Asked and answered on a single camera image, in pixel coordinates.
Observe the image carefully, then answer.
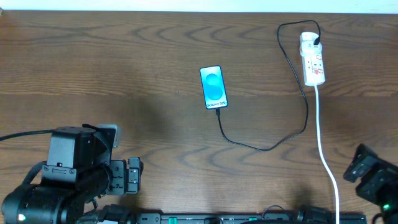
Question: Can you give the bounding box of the blue Galaxy smartphone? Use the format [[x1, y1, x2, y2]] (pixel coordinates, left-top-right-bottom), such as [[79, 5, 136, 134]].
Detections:
[[200, 65, 228, 110]]

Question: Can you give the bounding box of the black charging cable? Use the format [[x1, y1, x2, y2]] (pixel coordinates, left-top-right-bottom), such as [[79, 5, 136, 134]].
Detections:
[[215, 19, 322, 152]]

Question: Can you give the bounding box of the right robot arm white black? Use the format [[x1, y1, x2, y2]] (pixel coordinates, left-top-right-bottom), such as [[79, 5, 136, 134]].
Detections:
[[343, 144, 397, 224]]

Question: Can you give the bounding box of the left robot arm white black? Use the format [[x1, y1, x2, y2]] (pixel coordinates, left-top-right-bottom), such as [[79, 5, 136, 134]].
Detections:
[[1, 124, 144, 224]]

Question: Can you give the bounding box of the white charger adapter plug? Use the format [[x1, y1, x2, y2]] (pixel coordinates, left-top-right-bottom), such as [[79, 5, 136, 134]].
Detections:
[[300, 32, 323, 57]]

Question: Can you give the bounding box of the white power strip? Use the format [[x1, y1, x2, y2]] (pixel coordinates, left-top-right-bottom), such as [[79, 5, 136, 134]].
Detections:
[[300, 41, 325, 86]]

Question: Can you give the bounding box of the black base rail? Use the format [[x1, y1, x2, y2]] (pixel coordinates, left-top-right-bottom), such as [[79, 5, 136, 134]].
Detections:
[[93, 203, 368, 224]]

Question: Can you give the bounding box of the white power strip cord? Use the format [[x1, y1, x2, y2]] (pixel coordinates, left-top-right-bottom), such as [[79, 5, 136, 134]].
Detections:
[[313, 84, 340, 224]]

